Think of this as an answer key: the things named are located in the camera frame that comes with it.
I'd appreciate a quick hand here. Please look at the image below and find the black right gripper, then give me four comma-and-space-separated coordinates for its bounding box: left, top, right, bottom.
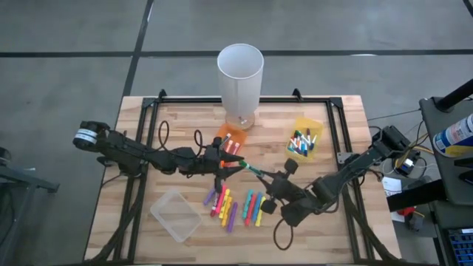
257, 157, 299, 215

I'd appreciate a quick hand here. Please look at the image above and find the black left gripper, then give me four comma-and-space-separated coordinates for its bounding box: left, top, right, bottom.
195, 137, 243, 193

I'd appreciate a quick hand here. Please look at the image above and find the blue highlighter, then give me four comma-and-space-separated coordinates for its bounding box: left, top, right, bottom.
251, 191, 263, 223

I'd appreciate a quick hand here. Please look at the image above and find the lavender highlighter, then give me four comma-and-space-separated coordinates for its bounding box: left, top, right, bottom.
203, 187, 217, 206

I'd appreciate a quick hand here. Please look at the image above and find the orange plastic bin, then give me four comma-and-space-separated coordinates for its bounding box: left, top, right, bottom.
213, 123, 248, 168

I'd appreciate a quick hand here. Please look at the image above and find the pink highlighter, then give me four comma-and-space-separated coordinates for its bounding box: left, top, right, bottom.
215, 183, 228, 215

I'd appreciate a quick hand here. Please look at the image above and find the teal highlighter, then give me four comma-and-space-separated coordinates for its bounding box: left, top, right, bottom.
242, 188, 254, 220

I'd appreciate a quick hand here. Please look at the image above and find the red highlighter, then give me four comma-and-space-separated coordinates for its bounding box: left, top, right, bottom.
245, 194, 257, 226

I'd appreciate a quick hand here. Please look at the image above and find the yellow highlighter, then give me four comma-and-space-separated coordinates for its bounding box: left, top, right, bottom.
254, 195, 267, 228
220, 188, 231, 219

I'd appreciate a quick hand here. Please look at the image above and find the dark red fat marker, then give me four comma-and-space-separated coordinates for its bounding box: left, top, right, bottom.
209, 191, 220, 218

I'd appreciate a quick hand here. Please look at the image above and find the orange-yellow highlighter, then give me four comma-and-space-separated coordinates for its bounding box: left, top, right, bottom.
221, 195, 234, 228

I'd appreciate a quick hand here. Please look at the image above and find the purple highlighter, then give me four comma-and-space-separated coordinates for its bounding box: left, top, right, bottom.
226, 202, 239, 233

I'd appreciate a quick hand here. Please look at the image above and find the yellow plastic bin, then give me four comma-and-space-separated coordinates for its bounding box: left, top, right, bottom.
285, 117, 324, 163

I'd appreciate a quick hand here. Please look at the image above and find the clear plastic bin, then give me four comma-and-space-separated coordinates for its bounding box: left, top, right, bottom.
149, 189, 203, 244

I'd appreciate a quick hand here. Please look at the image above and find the white cylindrical cup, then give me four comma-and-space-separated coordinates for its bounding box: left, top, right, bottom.
217, 43, 265, 131

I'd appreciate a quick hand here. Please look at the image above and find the white paper sheet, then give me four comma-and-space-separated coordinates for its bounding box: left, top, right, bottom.
382, 176, 403, 199

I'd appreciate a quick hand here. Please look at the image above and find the small blue white device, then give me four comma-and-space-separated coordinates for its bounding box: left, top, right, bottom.
398, 157, 417, 175

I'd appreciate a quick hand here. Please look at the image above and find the black bar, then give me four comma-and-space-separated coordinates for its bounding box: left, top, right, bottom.
386, 180, 448, 213

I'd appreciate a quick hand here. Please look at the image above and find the grey equipment cart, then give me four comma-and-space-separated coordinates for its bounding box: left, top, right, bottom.
419, 95, 473, 266

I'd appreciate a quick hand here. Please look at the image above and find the blue white spray can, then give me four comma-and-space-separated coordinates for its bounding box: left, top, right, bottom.
432, 113, 473, 158

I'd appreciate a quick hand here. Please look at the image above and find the grey metal stand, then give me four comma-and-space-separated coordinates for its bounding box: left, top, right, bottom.
0, 146, 60, 266

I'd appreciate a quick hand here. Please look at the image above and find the backlit keyboard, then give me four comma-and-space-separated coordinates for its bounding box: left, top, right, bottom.
446, 227, 473, 266

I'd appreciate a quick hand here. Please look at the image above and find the black pole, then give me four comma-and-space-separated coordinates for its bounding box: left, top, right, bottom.
434, 78, 473, 113

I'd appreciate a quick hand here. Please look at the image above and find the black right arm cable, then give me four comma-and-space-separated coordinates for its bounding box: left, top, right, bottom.
273, 217, 295, 251

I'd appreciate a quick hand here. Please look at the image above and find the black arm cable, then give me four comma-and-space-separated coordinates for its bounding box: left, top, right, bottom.
157, 120, 205, 152
273, 217, 295, 251

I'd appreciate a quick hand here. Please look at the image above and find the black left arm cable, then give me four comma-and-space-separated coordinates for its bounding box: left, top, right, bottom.
157, 120, 205, 152

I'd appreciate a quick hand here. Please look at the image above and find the black metal table frame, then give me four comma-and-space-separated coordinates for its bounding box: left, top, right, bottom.
84, 88, 404, 265

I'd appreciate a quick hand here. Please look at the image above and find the thin black floor cable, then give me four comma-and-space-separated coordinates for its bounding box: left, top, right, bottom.
367, 108, 422, 122

